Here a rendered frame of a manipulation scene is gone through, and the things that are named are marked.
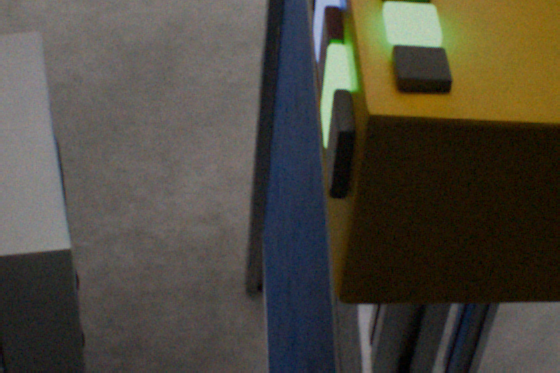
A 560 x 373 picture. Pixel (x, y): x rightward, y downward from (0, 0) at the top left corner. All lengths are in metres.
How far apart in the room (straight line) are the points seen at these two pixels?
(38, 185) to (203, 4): 1.83
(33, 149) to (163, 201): 1.41
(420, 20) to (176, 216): 1.47
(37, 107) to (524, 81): 0.20
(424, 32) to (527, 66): 0.04
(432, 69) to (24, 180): 0.16
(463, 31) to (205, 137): 1.58
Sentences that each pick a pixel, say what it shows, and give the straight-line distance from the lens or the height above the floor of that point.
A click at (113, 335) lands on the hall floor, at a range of 1.70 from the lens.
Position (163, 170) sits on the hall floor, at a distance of 1.93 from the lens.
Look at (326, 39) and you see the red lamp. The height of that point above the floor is 1.05.
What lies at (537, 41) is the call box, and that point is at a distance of 0.42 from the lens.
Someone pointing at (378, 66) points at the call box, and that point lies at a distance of 0.39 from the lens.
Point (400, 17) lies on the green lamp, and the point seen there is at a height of 1.08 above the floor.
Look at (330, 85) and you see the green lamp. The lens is 0.41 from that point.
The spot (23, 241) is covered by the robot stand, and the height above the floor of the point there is 0.99.
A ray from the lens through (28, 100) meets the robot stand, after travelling 0.50.
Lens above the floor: 1.31
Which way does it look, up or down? 42 degrees down
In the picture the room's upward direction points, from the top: 5 degrees clockwise
